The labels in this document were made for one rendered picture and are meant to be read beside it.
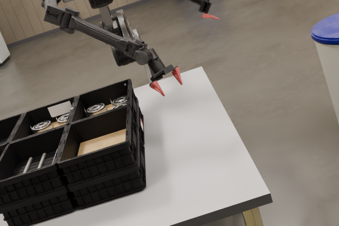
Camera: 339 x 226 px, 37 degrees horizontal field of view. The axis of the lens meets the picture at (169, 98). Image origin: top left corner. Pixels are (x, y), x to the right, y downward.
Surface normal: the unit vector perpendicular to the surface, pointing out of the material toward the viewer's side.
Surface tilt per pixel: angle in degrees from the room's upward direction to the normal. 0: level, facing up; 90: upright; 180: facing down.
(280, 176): 0
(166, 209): 0
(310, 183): 0
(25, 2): 90
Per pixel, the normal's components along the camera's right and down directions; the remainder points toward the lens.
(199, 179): -0.30, -0.89
